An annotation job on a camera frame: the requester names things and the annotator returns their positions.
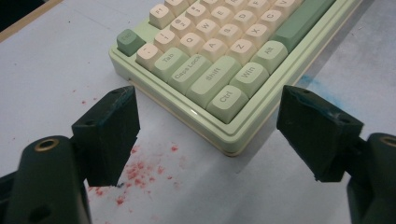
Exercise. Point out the white table mat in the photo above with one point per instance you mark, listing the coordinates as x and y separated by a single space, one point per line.
46 68

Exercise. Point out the green and cream keyboard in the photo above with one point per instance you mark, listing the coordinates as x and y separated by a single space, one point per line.
218 77

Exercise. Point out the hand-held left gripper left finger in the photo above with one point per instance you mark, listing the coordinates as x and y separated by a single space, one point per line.
106 137

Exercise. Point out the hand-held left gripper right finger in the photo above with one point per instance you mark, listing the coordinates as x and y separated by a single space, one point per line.
320 133

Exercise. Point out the wooden table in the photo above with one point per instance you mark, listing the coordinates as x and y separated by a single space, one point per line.
28 19

